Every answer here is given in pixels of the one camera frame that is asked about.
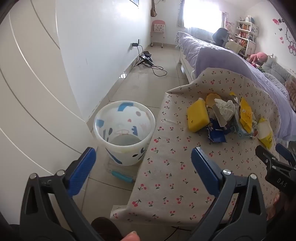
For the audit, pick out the white wardrobe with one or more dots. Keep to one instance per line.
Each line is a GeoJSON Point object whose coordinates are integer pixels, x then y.
{"type": "Point", "coordinates": [30, 104]}

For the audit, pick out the grey pillow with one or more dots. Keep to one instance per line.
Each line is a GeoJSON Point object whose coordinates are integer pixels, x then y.
{"type": "Point", "coordinates": [275, 68]}

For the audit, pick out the purple curtain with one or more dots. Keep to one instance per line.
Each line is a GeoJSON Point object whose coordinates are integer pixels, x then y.
{"type": "Point", "coordinates": [180, 14]}
{"type": "Point", "coordinates": [224, 20]}

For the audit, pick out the grey white wrapper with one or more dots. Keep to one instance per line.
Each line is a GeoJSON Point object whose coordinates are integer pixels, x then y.
{"type": "Point", "coordinates": [225, 109]}

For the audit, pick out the pink cat wall sticker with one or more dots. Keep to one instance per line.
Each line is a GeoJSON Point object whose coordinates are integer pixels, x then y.
{"type": "Point", "coordinates": [291, 44]}

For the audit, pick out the person's left hand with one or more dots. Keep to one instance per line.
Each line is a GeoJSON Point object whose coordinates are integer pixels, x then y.
{"type": "Point", "coordinates": [130, 236]}

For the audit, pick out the wall poster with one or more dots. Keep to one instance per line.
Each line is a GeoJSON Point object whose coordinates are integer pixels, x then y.
{"type": "Point", "coordinates": [134, 1]}

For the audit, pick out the person's right hand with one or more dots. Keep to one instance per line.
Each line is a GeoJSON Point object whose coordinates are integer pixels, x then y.
{"type": "Point", "coordinates": [275, 206]}

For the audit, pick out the white yellow packet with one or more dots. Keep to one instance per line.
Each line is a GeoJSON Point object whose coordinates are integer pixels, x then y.
{"type": "Point", "coordinates": [264, 134]}

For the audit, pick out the yellow snack packet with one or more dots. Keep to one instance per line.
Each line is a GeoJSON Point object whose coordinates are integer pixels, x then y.
{"type": "Point", "coordinates": [246, 115]}

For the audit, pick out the blue office chair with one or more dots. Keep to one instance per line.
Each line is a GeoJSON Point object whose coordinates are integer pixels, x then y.
{"type": "Point", "coordinates": [220, 36]}

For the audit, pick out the black tripod device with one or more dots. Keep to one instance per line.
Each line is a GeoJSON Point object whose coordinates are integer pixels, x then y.
{"type": "Point", "coordinates": [146, 58]}

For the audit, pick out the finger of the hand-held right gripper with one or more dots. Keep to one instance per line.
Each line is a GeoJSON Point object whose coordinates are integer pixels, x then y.
{"type": "Point", "coordinates": [285, 154]}
{"type": "Point", "coordinates": [277, 171]}

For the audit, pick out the white bookshelf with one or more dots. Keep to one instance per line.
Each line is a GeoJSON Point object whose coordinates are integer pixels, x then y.
{"type": "Point", "coordinates": [246, 32]}

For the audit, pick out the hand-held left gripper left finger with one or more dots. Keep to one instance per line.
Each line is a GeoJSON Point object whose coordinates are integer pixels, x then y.
{"type": "Point", "coordinates": [83, 169]}

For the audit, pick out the cherry print cloth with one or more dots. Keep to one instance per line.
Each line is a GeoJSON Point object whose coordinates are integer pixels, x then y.
{"type": "Point", "coordinates": [175, 176]}

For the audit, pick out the blue packet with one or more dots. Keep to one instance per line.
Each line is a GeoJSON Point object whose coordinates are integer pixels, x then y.
{"type": "Point", "coordinates": [217, 135]}

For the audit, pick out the white patterned plastic bin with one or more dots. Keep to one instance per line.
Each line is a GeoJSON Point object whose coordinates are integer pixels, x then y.
{"type": "Point", "coordinates": [104, 139]}

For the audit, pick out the black wall charger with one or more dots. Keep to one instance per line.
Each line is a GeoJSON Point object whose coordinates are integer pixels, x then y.
{"type": "Point", "coordinates": [135, 44]}

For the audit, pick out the silver foil wrapper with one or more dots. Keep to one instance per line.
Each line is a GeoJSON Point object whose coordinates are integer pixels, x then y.
{"type": "Point", "coordinates": [234, 99]}

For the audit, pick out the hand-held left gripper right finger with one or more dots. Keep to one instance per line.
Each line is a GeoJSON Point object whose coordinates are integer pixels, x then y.
{"type": "Point", "coordinates": [203, 169]}

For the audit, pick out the brown fuzzy pillow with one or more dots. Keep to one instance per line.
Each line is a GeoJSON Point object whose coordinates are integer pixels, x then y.
{"type": "Point", "coordinates": [291, 90]}

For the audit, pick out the white desk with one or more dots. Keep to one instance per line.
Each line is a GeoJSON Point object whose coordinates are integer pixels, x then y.
{"type": "Point", "coordinates": [234, 46]}

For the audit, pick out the brown hanging bag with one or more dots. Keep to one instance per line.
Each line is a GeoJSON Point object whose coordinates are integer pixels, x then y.
{"type": "Point", "coordinates": [152, 9]}

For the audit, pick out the purple patterned pillow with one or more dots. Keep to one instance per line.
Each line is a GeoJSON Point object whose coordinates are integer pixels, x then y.
{"type": "Point", "coordinates": [276, 83]}

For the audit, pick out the pink plush toy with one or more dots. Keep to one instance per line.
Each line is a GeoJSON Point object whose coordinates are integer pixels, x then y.
{"type": "Point", "coordinates": [259, 56]}

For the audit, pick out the bright window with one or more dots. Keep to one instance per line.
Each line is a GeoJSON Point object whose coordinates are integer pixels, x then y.
{"type": "Point", "coordinates": [201, 14]}

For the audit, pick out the white bed frame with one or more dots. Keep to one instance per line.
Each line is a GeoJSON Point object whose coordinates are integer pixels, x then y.
{"type": "Point", "coordinates": [185, 67]}

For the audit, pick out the bed with purple blanket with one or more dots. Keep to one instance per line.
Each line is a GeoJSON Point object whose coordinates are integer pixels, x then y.
{"type": "Point", "coordinates": [215, 55]}

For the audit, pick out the orange peel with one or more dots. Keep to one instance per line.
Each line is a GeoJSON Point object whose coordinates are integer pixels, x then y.
{"type": "Point", "coordinates": [211, 99]}

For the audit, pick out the yellow sponge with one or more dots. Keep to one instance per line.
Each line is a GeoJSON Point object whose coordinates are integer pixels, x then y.
{"type": "Point", "coordinates": [197, 115]}

